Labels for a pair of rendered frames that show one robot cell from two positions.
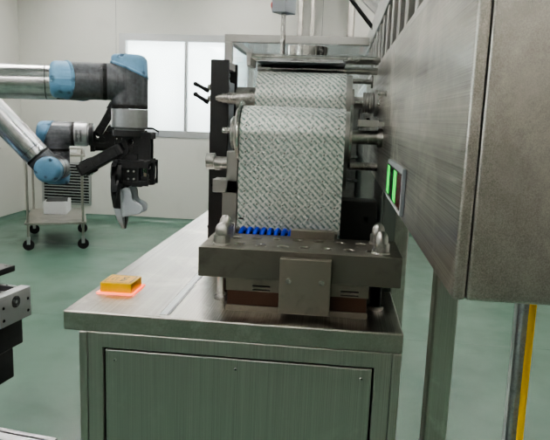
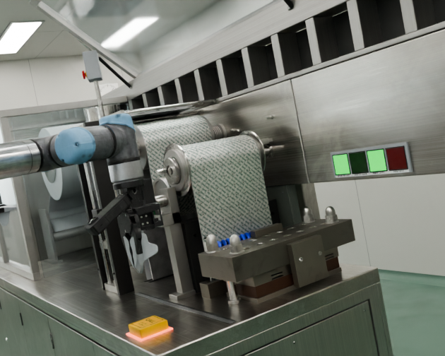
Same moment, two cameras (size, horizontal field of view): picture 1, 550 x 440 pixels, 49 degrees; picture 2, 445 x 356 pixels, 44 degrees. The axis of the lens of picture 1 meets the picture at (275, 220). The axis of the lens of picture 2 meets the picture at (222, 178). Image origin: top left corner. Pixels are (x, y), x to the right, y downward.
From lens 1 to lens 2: 0.93 m
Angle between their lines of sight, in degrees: 38
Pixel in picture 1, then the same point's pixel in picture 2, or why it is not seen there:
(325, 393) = (349, 332)
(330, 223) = (265, 221)
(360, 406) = (369, 330)
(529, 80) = not seen: outside the picture
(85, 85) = (102, 145)
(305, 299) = (313, 269)
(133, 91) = (133, 145)
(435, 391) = not seen: hidden behind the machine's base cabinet
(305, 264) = (306, 242)
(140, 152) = (145, 198)
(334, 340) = (345, 289)
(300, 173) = (238, 188)
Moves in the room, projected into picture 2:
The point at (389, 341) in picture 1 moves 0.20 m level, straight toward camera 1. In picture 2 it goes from (373, 275) to (432, 286)
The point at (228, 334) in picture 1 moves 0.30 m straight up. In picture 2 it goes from (284, 316) to (260, 190)
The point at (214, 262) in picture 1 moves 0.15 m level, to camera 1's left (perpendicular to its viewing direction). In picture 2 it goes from (245, 266) to (194, 285)
